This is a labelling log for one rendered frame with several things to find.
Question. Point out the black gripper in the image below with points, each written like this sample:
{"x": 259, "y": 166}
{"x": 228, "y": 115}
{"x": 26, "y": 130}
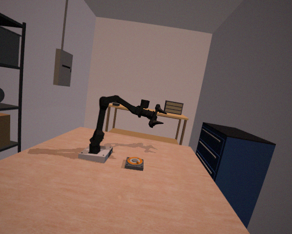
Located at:
{"x": 152, "y": 115}

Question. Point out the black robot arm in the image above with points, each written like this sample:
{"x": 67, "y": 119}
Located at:
{"x": 98, "y": 136}

